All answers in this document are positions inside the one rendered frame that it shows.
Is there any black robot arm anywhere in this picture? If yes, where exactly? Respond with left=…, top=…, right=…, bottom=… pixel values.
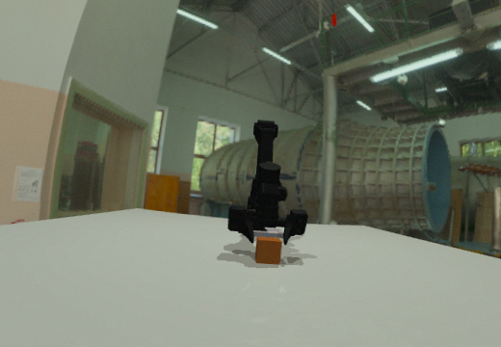
left=247, top=120, right=288, bottom=209

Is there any orange block with black square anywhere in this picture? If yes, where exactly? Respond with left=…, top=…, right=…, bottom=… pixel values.
left=255, top=237, right=282, bottom=265

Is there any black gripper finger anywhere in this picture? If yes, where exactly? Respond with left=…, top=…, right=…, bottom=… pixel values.
left=283, top=215, right=299, bottom=245
left=237, top=211, right=254, bottom=243

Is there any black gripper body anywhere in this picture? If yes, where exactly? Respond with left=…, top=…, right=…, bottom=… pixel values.
left=227, top=204, right=308, bottom=235

